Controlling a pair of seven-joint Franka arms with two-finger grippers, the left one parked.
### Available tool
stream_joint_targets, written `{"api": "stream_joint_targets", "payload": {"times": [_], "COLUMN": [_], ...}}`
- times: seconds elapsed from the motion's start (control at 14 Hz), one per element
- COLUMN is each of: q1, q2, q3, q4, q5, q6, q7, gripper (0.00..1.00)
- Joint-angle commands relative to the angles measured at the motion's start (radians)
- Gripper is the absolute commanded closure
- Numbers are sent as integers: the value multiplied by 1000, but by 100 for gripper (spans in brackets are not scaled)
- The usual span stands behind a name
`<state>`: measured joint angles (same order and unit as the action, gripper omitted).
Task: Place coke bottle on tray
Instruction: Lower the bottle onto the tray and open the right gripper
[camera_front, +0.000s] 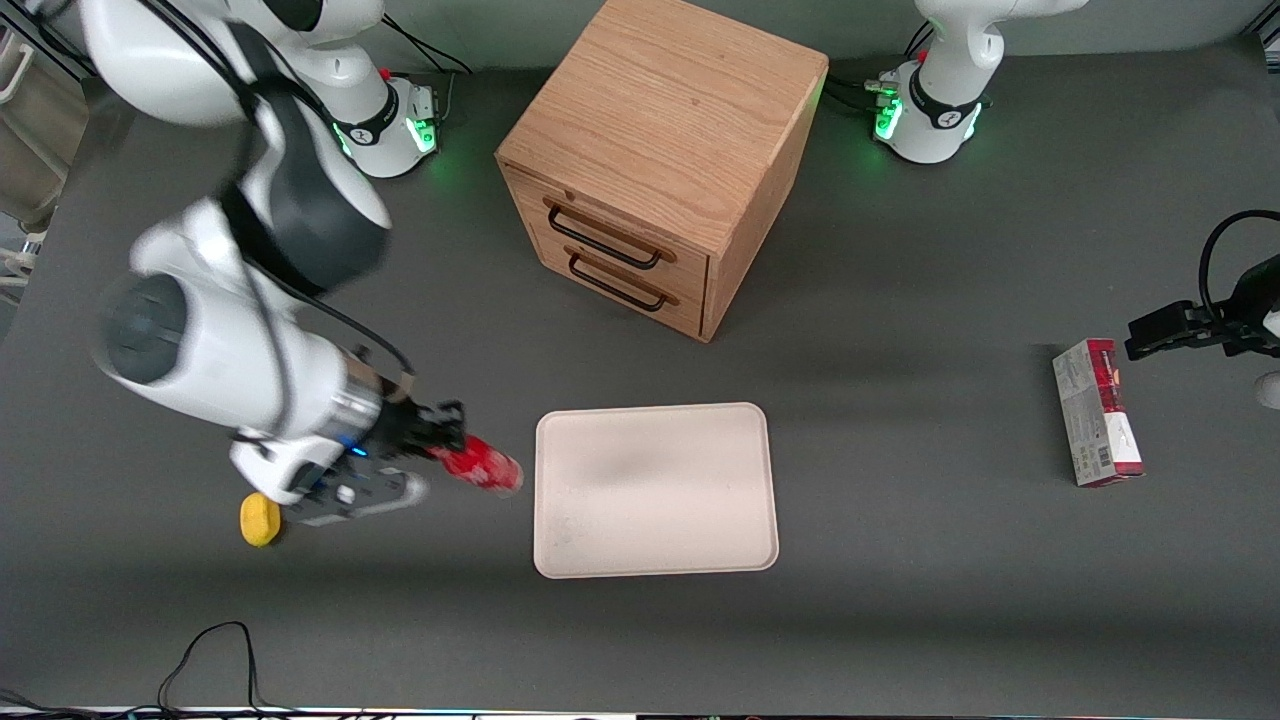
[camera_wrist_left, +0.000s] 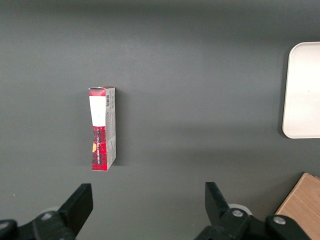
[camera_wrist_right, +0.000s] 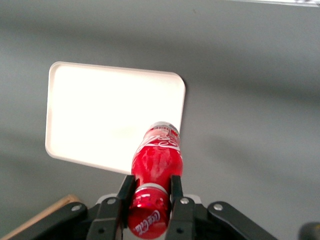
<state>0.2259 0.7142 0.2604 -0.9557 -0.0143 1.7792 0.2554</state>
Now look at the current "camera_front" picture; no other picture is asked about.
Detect thick black arched cable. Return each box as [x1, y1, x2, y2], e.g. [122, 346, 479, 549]
[1198, 209, 1280, 323]

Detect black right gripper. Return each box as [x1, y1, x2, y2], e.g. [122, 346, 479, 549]
[363, 398, 470, 471]

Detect beige crate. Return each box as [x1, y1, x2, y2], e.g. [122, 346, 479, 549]
[0, 38, 93, 236]

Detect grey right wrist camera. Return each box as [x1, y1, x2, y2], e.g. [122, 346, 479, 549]
[283, 468, 432, 528]

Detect red coke bottle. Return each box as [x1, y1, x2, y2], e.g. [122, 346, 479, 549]
[430, 434, 525, 499]

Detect black cables at arm base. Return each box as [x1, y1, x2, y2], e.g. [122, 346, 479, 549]
[382, 14, 477, 77]
[824, 20, 937, 113]

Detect thin black looped cable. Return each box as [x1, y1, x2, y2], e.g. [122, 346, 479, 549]
[156, 620, 263, 713]

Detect grey and red carton box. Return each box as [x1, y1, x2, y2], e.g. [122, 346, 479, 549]
[1051, 338, 1146, 489]

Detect yellow lemon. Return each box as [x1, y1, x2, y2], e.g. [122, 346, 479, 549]
[239, 492, 283, 549]

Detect black drawer handle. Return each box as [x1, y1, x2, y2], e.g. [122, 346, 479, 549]
[543, 198, 679, 271]
[564, 246, 681, 313]

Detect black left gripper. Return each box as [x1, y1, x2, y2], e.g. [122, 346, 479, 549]
[1125, 254, 1280, 362]

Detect cream rectangular tray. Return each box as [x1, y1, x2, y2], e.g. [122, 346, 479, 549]
[533, 402, 780, 580]

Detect wooden drawer cabinet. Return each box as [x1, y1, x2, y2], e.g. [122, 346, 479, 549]
[495, 0, 830, 344]

